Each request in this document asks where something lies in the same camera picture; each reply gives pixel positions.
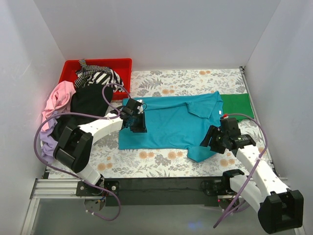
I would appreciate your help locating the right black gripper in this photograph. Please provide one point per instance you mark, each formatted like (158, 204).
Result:
(213, 141)

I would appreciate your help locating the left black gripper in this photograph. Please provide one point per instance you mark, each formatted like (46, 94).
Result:
(138, 125)

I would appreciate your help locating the teal t shirt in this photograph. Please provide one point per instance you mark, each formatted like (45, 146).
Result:
(176, 122)

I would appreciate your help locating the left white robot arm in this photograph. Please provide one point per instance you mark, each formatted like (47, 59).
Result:
(74, 146)

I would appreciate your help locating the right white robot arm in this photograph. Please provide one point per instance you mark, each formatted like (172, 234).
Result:
(278, 207)

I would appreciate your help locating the green folded t shirt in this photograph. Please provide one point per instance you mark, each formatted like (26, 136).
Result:
(237, 103)

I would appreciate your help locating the black t shirt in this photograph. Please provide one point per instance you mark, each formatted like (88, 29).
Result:
(90, 100)

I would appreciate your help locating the red plastic bin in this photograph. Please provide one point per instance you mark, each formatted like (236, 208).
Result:
(123, 66)

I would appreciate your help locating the black white striped shirt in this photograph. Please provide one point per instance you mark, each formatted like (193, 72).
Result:
(94, 74)

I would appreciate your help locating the pink t shirt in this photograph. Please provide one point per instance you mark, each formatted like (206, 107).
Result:
(59, 99)

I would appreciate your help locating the lavender t shirt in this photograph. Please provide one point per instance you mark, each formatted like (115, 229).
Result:
(48, 142)

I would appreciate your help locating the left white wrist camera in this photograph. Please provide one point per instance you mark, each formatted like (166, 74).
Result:
(140, 104)

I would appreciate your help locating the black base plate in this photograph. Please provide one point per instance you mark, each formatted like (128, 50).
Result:
(172, 198)

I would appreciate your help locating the aluminium mounting rail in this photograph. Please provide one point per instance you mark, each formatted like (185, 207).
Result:
(70, 188)

